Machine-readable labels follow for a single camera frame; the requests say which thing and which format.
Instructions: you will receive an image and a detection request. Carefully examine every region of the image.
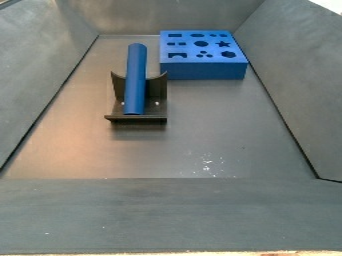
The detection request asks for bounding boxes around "dark curved cradle stand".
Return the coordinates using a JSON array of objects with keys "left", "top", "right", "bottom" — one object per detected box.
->
[{"left": 104, "top": 73, "right": 166, "bottom": 123}]

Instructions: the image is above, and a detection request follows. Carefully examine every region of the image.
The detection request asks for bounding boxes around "blue round cylinder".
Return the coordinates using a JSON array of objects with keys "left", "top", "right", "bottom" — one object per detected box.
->
[{"left": 124, "top": 43, "right": 146, "bottom": 115}]

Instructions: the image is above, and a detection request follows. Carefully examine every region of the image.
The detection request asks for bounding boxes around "blue foam shape-sorter block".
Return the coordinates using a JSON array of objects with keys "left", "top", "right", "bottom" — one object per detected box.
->
[{"left": 158, "top": 30, "right": 248, "bottom": 80}]

